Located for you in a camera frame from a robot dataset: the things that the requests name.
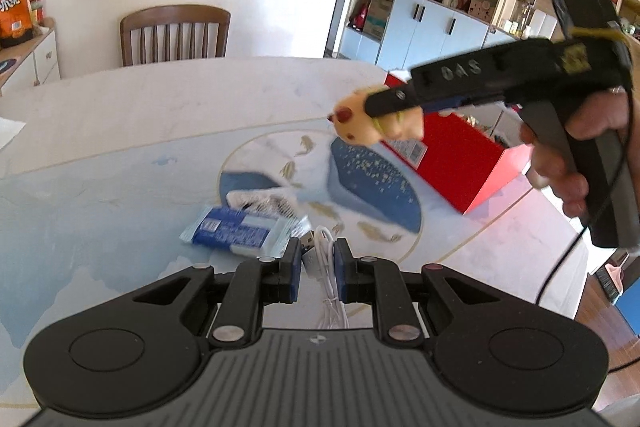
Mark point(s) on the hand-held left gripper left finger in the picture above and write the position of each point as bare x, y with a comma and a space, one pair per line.
295, 279

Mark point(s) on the orange snack bag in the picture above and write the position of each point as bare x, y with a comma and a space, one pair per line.
15, 9

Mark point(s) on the blue snack packet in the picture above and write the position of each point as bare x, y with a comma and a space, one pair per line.
230, 232

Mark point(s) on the silver white snack packet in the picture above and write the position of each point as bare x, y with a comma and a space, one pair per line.
260, 204

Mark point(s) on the white wooden sideboard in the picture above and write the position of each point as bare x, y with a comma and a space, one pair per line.
30, 62

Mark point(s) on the yellow plush toy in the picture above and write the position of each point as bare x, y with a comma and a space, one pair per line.
355, 122

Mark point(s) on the red cardboard box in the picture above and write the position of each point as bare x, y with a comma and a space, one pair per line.
465, 167

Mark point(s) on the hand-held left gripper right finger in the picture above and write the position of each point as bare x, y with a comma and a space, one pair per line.
342, 277

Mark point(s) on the white paper sheet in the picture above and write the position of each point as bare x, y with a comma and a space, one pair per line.
7, 131

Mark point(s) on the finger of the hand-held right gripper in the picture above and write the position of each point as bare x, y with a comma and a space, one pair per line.
392, 102

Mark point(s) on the brown cardboard box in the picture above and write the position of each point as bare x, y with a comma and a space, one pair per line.
377, 16

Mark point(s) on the person's right hand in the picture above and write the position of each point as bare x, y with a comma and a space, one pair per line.
597, 117

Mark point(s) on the brown wooden chair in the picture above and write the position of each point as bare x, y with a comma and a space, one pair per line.
175, 14

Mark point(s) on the red bag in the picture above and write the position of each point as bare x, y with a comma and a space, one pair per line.
358, 18

